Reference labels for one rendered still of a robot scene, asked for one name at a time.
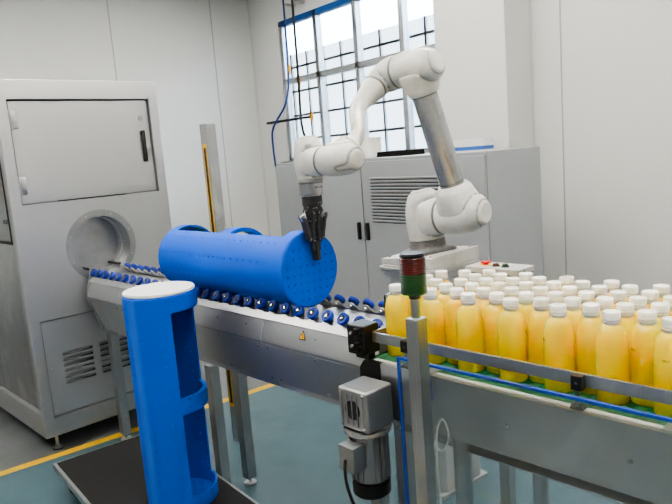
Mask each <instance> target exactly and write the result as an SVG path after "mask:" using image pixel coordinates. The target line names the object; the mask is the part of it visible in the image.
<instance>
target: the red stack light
mask: <svg viewBox="0 0 672 504"><path fill-rule="evenodd" d="M399 267H400V274H401V275H406V276H414V275H422V274H425V273H426V272H427V271H426V257H425V256H424V257H422V258H417V259H402V258H399Z"/></svg>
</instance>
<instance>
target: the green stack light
mask: <svg viewBox="0 0 672 504"><path fill-rule="evenodd" d="M400 283H401V294H402V295H404V296H421V295H425V294H427V293H428V290H427V273H425V274H422V275H414V276H406V275H401V274H400Z"/></svg>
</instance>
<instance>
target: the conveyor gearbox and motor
mask: <svg viewBox="0 0 672 504"><path fill-rule="evenodd" d="M338 389H339V401H340V414H341V424H342V425H343V431H344V433H345V434H346V435H348V440H346V441H344V442H342V443H340V444H338V447H339V459H340V468H341V469H343V473H344V481H345V485H346V489H347V492H348V495H349V498H350V501H351V503H352V504H355V502H354V499H353V497H352V494H351V491H350V488H349V484H348V479H347V472H350V473H351V477H352V476H353V478H352V484H353V492H354V494H355V495H356V496H358V497H360V498H362V499H365V500H376V499H381V498H383V497H385V496H386V495H388V494H389V493H390V492H391V489H392V487H391V464H390V449H389V435H388V433H389V432H390V431H391V430H392V422H393V408H392V393H391V384H390V383H389V382H385V381H381V380H378V379H374V378H370V377H366V376H361V377H359V378H357V379H354V380H352V381H349V382H347V383H345V384H342V385H340V386H339V388H338Z"/></svg>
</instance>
